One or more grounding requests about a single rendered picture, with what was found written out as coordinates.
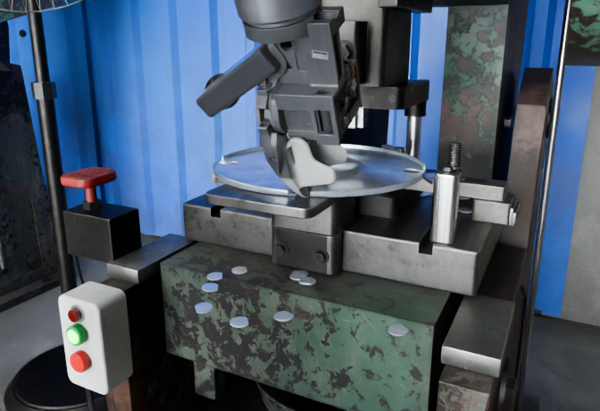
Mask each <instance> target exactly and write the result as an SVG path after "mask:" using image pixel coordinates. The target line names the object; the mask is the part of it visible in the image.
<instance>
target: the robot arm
mask: <svg viewBox="0 0 600 411"><path fill-rule="evenodd" d="M234 2H235V5H236V8H237V15H238V17H239V18H240V19H241V20H242V22H243V26H244V30H245V33H246V37H247V38H248V39H249V40H251V41H253V42H256V43H261V44H259V45H258V46H257V47H255V48H254V49H253V50H252V51H251V52H249V53H248V54H247V55H245V56H244V57H243V58H242V59H240V60H239V61H238V62H237V63H235V64H234V65H233V66H232V67H230V68H229V69H228V70H227V71H225V72H224V73H219V74H216V75H213V76H212V77H211V78H210V79H208V81H207V83H206V85H205V88H204V90H205V92H204V93H203V94H202V95H201V96H200V97H199V98H198V99H197V100H196V104H197V105H198V106H199V107H200V108H201V109H202V110H203V111H204V112H205V114H206V115H207V116H209V117H213V116H215V115H216V114H218V113H219V112H221V111H222V110H226V109H230V108H231V107H233V106H234V105H235V104H236V103H237V102H238V100H239V98H240V97H242V96H243V95H244V94H245V93H247V92H248V91H249V90H251V89H252V88H254V87H255V86H258V87H259V88H258V89H257V90H256V92H257V95H256V98H255V108H256V116H257V121H258V124H259V126H258V130H259V132H260V134H261V139H262V149H263V152H264V155H265V157H266V160H267V162H268V163H269V165H270V166H271V168H272V170H273V171H274V172H275V173H276V174H277V176H278V177H280V178H281V179H282V180H283V181H284V182H285V183H286V185H287V186H288V187H289V188H291V189H292V190H293V191H294V192H295V193H296V194H297V195H299V196H300V197H305V198H309V197H310V191H313V186H316V185H325V184H331V183H333V182H334V181H335V180H336V174H335V172H334V170H333V169H332V168H330V167H329V166H331V165H336V164H342V163H344V162H345V161H346V159H347V153H346V150H345V149H344V148H343V147H342V146H340V145H341V142H340V139H342V138H343V136H344V134H345V133H346V130H347V128H348V127H349V125H350V123H351V122H352V120H353V119H354V117H355V115H356V113H357V112H358V110H359V108H360V107H362V106H363V105H362V97H361V90H360V82H359V75H358V67H357V60H355V59H343V55H342V47H341V41H340V35H339V28H340V27H341V26H342V24H343V23H344V22H345V15H344V7H343V6H322V5H321V2H322V0H234ZM286 133H287V134H286Z"/></svg>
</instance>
